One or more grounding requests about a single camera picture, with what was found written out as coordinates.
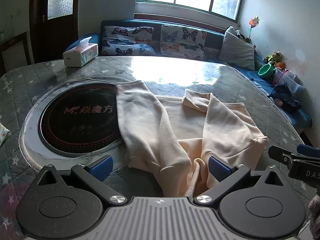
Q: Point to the orange toy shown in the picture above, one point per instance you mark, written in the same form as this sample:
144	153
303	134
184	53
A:
280	65

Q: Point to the small printed cloth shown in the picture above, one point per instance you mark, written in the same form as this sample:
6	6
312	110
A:
3	133

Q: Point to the black white patterned pillow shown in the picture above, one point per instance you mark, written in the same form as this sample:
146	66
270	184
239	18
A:
241	36

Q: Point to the blue sofa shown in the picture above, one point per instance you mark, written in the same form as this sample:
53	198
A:
215	42

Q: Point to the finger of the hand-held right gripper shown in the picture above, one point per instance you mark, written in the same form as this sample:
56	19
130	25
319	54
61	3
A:
310	150
280	155

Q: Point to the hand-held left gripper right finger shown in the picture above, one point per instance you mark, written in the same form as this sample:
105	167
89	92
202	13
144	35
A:
218	167

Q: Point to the colourful pinwheel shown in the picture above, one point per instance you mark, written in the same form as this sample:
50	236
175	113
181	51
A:
253	22

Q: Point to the green bowl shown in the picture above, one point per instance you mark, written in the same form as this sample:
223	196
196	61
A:
266	70

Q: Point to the plush toy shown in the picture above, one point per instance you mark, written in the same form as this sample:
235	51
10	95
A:
273	57

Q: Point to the butterfly print cushion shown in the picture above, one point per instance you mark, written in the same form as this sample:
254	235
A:
127	41
182	41

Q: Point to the clear plastic bag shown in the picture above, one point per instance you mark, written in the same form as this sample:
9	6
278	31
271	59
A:
290	80

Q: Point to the grey pillow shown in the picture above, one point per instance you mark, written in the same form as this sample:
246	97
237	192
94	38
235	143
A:
237	51

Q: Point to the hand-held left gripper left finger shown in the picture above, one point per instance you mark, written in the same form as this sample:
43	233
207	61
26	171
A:
101	166

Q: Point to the dark wooden door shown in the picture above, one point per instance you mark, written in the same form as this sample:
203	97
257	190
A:
37	30

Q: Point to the cream sweater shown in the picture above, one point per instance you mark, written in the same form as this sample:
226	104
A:
150	130

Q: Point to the tissue box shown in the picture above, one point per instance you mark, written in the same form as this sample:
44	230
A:
80	55

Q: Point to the black round induction cooktop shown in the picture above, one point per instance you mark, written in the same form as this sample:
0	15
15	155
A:
75	120

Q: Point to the dark cloth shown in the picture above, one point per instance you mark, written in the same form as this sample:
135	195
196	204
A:
285	97

